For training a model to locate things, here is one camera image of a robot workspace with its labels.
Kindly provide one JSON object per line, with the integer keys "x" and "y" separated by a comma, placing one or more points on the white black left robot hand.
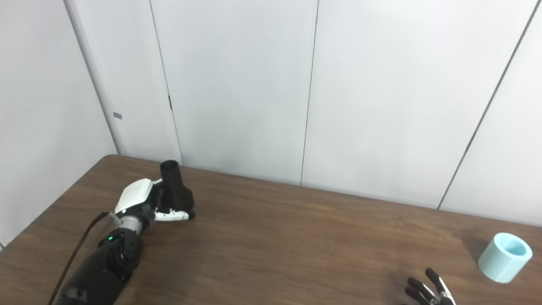
{"x": 134, "y": 195}

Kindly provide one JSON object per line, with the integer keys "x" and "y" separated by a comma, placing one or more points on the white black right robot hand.
{"x": 436, "y": 300}

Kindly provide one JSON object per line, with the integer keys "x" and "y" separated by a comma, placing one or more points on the black funnel-shaped nozzle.
{"x": 178, "y": 195}

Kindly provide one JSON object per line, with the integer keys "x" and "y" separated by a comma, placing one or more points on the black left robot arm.
{"x": 101, "y": 271}

